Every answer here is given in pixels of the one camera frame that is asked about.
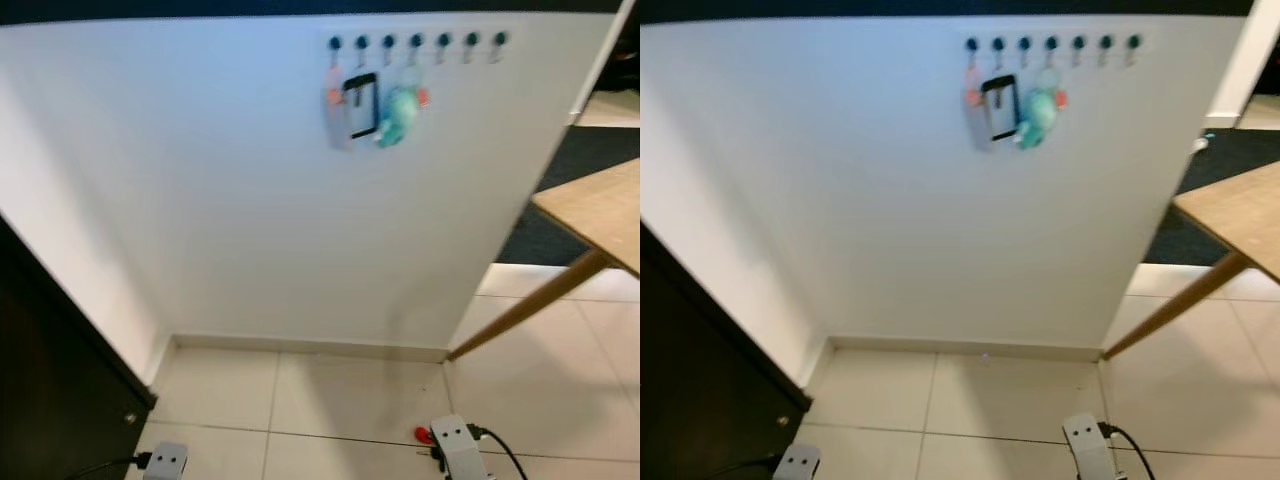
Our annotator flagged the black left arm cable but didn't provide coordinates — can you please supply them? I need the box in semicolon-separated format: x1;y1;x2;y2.
700;455;791;480
64;452;153;480

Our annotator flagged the beige baseboard strip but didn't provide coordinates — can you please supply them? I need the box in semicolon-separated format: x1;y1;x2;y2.
148;332;453;389
802;334;1107;389

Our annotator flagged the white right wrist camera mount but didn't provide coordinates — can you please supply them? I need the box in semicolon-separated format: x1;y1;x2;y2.
429;414;490;480
1062;412;1118;480

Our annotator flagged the teal plush keychain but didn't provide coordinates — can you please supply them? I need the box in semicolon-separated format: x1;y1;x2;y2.
1014;68;1069;152
375;66;432;150

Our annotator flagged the black floor rug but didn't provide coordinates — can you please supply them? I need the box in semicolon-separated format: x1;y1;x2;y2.
1142;127;1280;267
496;126;641;267

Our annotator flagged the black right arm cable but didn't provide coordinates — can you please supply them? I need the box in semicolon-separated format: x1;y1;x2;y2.
468;424;529;480
1098;422;1159;480

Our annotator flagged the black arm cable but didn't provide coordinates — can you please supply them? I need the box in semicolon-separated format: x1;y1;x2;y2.
468;424;529;480
700;455;791;480
1098;422;1159;480
64;452;153;480

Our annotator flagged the light wooden table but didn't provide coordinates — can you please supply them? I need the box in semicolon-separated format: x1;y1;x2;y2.
446;158;641;363
1102;160;1280;362

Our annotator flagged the black rectangular frame keychain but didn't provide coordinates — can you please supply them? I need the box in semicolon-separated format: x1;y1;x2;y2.
341;71;381;141
980;73;1021;143

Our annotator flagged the pink orange keychain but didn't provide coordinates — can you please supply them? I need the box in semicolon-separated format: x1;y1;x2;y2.
962;64;984;151
324;64;346;151

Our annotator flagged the dark brown cabinet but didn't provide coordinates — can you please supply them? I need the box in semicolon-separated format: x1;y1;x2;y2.
640;222;812;480
0;214;158;480

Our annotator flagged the white wall key hook rack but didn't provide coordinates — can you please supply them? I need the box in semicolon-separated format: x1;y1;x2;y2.
324;30;511;67
961;31;1147;68

